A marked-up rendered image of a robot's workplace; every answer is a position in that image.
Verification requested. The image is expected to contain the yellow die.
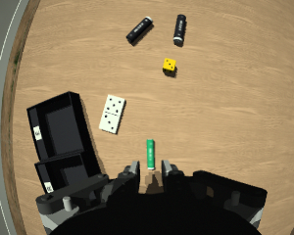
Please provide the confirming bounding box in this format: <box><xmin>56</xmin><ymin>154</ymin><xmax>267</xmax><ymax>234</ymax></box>
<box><xmin>163</xmin><ymin>58</ymin><xmax>176</xmax><ymax>73</ymax></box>

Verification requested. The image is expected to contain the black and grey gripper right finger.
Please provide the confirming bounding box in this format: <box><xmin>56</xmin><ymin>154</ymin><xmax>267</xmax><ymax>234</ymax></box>
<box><xmin>162</xmin><ymin>160</ymin><xmax>268</xmax><ymax>229</ymax></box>

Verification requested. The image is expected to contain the white domino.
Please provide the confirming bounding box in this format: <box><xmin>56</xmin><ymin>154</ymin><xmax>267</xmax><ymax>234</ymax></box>
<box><xmin>99</xmin><ymin>95</ymin><xmax>125</xmax><ymax>133</ymax></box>

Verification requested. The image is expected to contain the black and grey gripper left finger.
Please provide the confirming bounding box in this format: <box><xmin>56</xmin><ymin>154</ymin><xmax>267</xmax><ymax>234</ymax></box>
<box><xmin>35</xmin><ymin>161</ymin><xmax>140</xmax><ymax>235</ymax></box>

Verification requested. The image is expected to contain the black rack of bins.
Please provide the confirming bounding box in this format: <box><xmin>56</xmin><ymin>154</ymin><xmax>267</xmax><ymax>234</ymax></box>
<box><xmin>26</xmin><ymin>91</ymin><xmax>101</xmax><ymax>194</ymax></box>

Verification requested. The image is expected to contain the black battery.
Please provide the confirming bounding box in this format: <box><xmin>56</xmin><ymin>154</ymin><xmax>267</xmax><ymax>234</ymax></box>
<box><xmin>126</xmin><ymin>17</ymin><xmax>153</xmax><ymax>43</ymax></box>
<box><xmin>173</xmin><ymin>14</ymin><xmax>186</xmax><ymax>43</ymax></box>

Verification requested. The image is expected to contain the green battery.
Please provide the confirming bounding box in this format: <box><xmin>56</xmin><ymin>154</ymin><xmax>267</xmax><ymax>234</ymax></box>
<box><xmin>146</xmin><ymin>139</ymin><xmax>155</xmax><ymax>169</ymax></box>

